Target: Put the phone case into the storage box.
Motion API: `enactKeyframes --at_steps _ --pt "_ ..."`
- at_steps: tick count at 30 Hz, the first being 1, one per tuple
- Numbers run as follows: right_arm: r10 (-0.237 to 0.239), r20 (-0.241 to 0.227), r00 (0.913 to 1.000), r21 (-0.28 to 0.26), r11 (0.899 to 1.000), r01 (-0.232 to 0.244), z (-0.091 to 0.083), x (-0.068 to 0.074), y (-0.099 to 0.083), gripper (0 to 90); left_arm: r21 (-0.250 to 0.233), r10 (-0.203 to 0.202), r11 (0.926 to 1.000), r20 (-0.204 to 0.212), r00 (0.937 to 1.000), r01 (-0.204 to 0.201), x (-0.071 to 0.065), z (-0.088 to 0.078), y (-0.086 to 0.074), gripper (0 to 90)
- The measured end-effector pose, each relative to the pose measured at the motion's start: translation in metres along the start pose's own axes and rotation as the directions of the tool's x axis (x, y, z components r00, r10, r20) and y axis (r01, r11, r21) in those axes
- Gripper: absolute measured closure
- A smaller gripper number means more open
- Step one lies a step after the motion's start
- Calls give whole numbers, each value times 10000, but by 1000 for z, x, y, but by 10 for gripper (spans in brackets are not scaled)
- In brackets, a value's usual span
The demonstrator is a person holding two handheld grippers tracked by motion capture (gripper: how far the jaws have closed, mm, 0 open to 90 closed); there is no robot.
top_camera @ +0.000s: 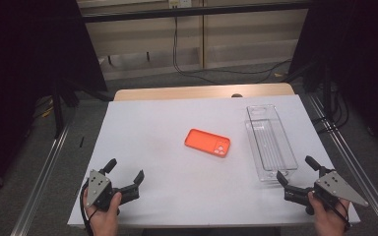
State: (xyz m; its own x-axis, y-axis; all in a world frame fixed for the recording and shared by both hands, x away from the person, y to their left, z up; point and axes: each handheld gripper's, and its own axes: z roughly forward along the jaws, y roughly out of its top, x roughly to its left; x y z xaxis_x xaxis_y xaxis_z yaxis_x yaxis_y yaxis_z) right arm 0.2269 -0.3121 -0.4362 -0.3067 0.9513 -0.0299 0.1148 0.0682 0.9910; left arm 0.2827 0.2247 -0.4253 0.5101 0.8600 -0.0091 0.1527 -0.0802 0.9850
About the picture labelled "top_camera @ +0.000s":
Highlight black floor cables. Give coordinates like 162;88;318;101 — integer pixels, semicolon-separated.
310;83;350;135

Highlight white table sheet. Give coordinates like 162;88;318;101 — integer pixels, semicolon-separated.
67;93;361;229

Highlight clear plastic container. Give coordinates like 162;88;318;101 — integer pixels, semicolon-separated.
244;104;299;183

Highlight black metal stand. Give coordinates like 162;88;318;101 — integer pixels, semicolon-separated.
51;78;81;140
303;58;334;121

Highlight aluminium floor rail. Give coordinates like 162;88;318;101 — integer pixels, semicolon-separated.
307;92;378;236
10;122;74;236

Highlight black wall cable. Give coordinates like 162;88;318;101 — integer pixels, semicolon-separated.
172;6;293;85

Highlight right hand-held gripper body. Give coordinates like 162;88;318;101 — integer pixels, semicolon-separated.
283;167;370;216

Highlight person's right hand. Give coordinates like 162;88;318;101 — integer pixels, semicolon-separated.
307;191;352;236

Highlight orange phone case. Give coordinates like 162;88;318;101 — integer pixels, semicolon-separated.
184;128;231;158

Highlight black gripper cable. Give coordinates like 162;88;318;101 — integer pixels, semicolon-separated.
321;193;352;231
79;181;98;236

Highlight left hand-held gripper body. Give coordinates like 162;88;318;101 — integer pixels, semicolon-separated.
86;168;141;211

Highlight person's left hand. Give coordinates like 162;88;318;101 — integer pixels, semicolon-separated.
83;191;123;236

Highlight white wall socket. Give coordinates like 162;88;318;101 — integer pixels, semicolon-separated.
168;0;193;10

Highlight black curtain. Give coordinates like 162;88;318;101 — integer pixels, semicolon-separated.
0;0;108;201
288;0;378;161

